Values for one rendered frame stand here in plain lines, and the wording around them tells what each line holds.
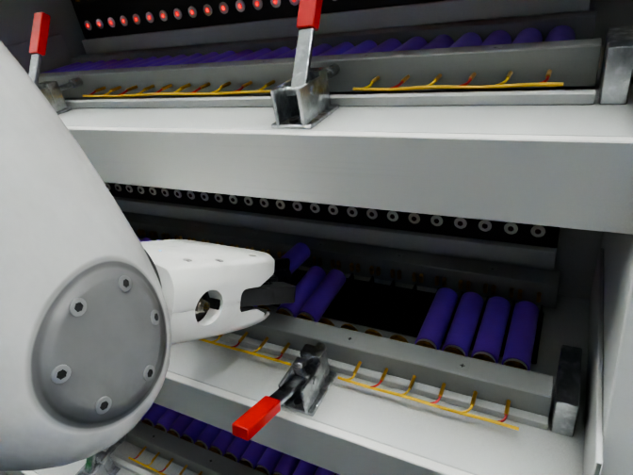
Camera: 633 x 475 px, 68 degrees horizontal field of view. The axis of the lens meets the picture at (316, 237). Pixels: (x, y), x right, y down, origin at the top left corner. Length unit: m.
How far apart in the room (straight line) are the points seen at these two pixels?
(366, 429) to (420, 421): 0.04
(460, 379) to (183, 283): 0.19
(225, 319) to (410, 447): 0.14
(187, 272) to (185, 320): 0.03
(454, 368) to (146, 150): 0.26
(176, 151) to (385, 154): 0.15
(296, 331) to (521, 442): 0.17
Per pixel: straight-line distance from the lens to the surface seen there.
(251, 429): 0.30
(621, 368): 0.27
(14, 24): 0.68
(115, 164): 0.40
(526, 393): 0.33
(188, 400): 0.42
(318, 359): 0.35
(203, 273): 0.27
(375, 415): 0.34
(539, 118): 0.27
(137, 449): 0.63
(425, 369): 0.34
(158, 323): 0.16
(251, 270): 0.30
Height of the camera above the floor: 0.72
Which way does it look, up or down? 15 degrees down
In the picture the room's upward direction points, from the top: straight up
